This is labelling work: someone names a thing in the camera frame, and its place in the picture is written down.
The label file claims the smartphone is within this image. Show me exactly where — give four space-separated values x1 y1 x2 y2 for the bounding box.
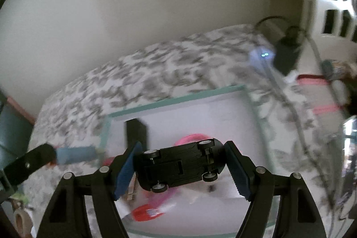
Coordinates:
342 115 357 194

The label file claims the wooden bed frame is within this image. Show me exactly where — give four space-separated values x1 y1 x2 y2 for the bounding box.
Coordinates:
7 96 35 124

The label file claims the light blue case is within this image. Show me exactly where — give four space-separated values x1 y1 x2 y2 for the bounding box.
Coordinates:
56 146 97 165

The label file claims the teal rimmed white tray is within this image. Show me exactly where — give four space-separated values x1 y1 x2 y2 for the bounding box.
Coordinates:
102 84 281 237

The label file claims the round teal badge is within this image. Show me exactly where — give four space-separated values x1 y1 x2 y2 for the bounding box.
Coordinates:
321 60 335 74

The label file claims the tape roll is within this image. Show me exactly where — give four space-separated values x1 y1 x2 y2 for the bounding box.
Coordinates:
13 209 32 237

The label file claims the red plastic toy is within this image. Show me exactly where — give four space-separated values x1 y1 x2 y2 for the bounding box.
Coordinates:
131 203 175 223

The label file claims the pink strip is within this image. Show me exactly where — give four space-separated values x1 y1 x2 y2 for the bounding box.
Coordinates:
314 105 346 114

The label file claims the black square adapter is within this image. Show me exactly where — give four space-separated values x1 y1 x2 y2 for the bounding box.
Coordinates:
125 118 147 153

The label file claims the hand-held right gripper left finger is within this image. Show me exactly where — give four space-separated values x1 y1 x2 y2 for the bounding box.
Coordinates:
36 141 143 238

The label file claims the grey floral blanket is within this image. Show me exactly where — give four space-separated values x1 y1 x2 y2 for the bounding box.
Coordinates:
28 23 352 238

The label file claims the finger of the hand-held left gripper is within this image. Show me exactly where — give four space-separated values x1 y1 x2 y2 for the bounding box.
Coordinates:
4 143 58 185

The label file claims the black toy car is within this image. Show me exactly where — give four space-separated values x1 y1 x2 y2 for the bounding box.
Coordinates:
134 138 225 193

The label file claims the red lace ribbon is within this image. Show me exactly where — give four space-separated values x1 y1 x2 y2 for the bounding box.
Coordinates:
297 74 330 85

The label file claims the pink headband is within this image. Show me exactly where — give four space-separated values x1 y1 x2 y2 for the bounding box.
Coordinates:
148 134 212 213

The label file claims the black power adapter with cable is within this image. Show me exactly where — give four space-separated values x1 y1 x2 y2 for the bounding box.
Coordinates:
255 16 343 222

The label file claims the black plug charger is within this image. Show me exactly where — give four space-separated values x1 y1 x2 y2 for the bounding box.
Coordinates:
275 26 304 75

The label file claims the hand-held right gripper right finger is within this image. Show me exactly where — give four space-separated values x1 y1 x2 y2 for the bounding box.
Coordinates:
223 140 327 238

